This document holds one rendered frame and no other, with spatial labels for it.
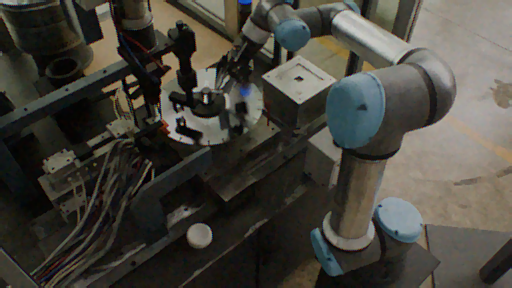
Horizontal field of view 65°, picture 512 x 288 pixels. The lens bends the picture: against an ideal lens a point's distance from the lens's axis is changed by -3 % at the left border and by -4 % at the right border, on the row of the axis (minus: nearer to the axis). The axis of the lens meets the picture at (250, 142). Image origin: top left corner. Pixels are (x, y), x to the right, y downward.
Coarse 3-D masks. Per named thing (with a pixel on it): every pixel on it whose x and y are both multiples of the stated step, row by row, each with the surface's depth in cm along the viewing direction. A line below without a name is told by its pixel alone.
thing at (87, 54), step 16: (0, 0) 142; (16, 0) 146; (32, 0) 148; (48, 0) 136; (16, 16) 138; (32, 16) 138; (48, 16) 140; (64, 16) 144; (16, 32) 144; (32, 32) 142; (48, 32) 144; (64, 32) 147; (32, 48) 148; (48, 48) 148; (64, 48) 151; (80, 48) 160; (48, 64) 157
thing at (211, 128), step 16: (176, 80) 132; (208, 80) 132; (224, 80) 132; (240, 96) 127; (256, 96) 127; (192, 112) 123; (224, 112) 123; (240, 112) 123; (256, 112) 123; (160, 128) 118; (176, 128) 118; (192, 128) 118; (208, 128) 118; (224, 128) 118; (240, 128) 118; (192, 144) 115
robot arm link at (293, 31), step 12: (276, 12) 99; (288, 12) 98; (300, 12) 98; (312, 12) 98; (276, 24) 98; (288, 24) 95; (300, 24) 95; (312, 24) 98; (276, 36) 98; (288, 36) 95; (300, 36) 96; (312, 36) 100; (288, 48) 98; (300, 48) 100
